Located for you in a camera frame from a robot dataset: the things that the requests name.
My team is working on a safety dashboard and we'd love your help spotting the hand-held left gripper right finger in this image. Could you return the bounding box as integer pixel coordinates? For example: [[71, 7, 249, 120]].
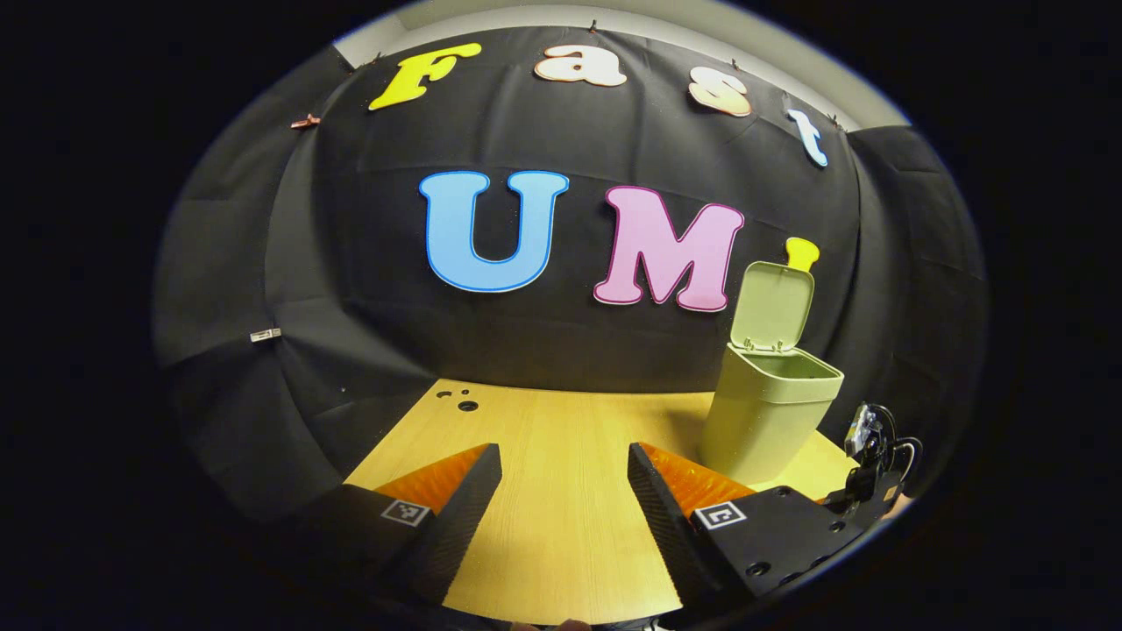
[[628, 443, 864, 614]]

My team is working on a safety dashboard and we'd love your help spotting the black backdrop cloth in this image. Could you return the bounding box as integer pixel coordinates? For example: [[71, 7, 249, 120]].
[[153, 25, 987, 527]]

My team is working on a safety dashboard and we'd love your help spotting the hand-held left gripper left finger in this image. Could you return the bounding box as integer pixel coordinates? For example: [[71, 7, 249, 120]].
[[298, 443, 503, 606]]

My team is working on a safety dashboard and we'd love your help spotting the green desktop garbage bin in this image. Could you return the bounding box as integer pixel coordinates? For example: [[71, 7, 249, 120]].
[[699, 261, 845, 486]]

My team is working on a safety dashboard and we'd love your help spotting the wooden desktop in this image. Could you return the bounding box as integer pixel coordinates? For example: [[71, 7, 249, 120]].
[[344, 379, 864, 627]]

